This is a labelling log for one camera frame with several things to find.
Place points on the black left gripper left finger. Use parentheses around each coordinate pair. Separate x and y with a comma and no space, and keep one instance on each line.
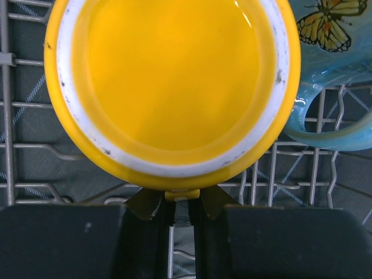
(88,241)

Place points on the grey wire dish rack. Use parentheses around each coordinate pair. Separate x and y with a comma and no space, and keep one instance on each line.
(41,165)

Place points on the yellow mug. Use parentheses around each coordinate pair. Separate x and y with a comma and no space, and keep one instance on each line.
(172,95)

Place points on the blue butterfly mug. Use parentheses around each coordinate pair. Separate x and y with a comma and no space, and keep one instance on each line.
(336,50)

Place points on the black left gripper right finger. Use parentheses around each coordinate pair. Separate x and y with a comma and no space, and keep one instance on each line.
(237,241)

